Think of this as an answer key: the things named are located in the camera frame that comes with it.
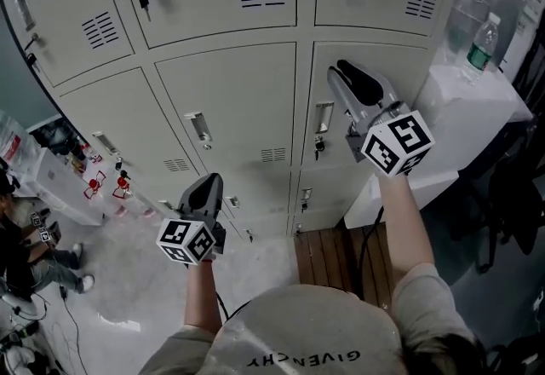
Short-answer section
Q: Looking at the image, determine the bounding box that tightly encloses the clear water bottle green label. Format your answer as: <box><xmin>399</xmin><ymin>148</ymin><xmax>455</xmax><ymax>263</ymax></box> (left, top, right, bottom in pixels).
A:
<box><xmin>462</xmin><ymin>11</ymin><xmax>500</xmax><ymax>85</ymax></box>

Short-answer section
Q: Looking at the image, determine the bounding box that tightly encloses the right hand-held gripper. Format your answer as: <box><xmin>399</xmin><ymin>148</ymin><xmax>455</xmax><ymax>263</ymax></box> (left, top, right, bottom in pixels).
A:
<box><xmin>326</xmin><ymin>59</ymin><xmax>436</xmax><ymax>177</ymax></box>

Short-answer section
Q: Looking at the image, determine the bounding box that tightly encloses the amber liquid bottle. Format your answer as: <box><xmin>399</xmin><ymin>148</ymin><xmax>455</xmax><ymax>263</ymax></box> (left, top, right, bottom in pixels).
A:
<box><xmin>67</xmin><ymin>155</ymin><xmax>89</xmax><ymax>174</ymax></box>

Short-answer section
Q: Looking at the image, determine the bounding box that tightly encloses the plastic-wrapped pack red label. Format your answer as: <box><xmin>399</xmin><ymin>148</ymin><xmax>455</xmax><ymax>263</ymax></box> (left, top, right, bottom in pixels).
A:
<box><xmin>0</xmin><ymin>111</ymin><xmax>42</xmax><ymax>172</ymax></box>

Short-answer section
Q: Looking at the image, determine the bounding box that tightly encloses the person's left forearm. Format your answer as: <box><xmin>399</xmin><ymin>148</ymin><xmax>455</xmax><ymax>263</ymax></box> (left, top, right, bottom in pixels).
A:
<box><xmin>185</xmin><ymin>260</ymin><xmax>225</xmax><ymax>334</ymax></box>

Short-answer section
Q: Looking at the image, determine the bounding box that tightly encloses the person's grey t-shirt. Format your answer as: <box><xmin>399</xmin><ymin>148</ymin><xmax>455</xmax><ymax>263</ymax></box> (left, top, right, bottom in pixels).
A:
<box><xmin>138</xmin><ymin>264</ymin><xmax>478</xmax><ymax>375</ymax></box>

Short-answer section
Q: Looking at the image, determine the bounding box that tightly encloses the person's right forearm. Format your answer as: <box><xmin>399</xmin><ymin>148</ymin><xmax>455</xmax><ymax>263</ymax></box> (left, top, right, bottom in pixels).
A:
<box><xmin>376</xmin><ymin>172</ymin><xmax>435</xmax><ymax>293</ymax></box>

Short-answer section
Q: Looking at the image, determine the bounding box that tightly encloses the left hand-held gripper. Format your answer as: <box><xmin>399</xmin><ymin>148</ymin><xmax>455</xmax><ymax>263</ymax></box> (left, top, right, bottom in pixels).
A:
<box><xmin>156</xmin><ymin>171</ymin><xmax>227</xmax><ymax>267</ymax></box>

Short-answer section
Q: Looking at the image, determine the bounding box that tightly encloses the large white stepped box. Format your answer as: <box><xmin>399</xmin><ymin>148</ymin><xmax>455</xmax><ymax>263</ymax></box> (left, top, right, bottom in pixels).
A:
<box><xmin>343</xmin><ymin>61</ymin><xmax>534</xmax><ymax>229</ymax></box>

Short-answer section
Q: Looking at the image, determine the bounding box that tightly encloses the dark glass bottle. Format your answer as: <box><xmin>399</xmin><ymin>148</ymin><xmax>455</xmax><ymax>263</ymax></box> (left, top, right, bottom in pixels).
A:
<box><xmin>66</xmin><ymin>136</ymin><xmax>89</xmax><ymax>159</ymax></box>

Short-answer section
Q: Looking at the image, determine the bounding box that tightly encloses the wooden slat platform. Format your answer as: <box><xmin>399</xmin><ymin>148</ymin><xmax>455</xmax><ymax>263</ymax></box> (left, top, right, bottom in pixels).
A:
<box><xmin>293</xmin><ymin>222</ymin><xmax>395</xmax><ymax>306</ymax></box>

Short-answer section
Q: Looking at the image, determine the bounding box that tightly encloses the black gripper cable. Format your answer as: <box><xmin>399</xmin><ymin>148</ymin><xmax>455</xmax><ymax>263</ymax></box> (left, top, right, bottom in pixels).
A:
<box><xmin>215</xmin><ymin>291</ymin><xmax>231</xmax><ymax>320</ymax></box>
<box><xmin>356</xmin><ymin>205</ymin><xmax>385</xmax><ymax>296</ymax></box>

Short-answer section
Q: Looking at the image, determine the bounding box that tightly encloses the grey metal locker cabinet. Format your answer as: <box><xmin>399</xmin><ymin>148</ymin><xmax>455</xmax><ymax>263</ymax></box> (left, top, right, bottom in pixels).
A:
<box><xmin>0</xmin><ymin>0</ymin><xmax>465</xmax><ymax>245</ymax></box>

